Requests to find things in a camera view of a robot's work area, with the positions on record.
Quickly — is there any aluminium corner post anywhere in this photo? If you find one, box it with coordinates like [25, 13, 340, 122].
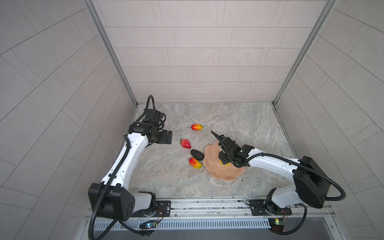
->
[83, 0, 138, 106]
[272, 0, 338, 106]

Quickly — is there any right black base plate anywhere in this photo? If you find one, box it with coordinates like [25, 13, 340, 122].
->
[246, 200, 292, 216]

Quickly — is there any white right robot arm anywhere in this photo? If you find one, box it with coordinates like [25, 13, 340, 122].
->
[215, 135, 331, 215]

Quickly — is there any left circuit board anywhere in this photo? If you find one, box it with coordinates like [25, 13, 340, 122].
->
[140, 221, 158, 230]

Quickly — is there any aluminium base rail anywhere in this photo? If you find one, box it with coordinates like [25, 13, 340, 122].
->
[74, 196, 346, 240]

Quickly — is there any circuit board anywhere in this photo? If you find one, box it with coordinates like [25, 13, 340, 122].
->
[268, 218, 287, 233]
[140, 221, 158, 230]

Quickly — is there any right circuit board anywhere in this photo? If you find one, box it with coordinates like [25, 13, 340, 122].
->
[268, 218, 287, 233]

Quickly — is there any red yellow mango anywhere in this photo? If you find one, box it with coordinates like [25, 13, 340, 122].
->
[189, 158, 202, 169]
[191, 124, 203, 131]

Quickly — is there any dark avocado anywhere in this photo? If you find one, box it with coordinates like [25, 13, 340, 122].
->
[191, 149, 205, 161]

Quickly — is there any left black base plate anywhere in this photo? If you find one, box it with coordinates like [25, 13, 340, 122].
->
[131, 201, 172, 218]

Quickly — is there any left aluminium corner post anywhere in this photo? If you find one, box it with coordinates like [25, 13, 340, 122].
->
[83, 0, 138, 106]

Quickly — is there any red strawberry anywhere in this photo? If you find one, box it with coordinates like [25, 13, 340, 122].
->
[180, 139, 192, 149]

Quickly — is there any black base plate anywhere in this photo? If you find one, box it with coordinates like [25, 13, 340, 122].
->
[131, 201, 172, 218]
[246, 200, 292, 216]

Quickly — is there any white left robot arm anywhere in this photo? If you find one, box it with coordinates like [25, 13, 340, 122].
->
[88, 109, 172, 221]

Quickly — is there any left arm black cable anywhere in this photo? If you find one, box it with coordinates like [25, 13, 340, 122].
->
[87, 134, 133, 240]

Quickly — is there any peach scalloped fruit bowl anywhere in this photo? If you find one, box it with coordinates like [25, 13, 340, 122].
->
[203, 141, 246, 181]

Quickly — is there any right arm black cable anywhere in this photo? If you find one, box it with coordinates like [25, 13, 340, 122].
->
[209, 130, 347, 202]

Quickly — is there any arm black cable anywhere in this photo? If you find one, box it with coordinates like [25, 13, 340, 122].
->
[87, 134, 133, 240]
[209, 130, 347, 202]

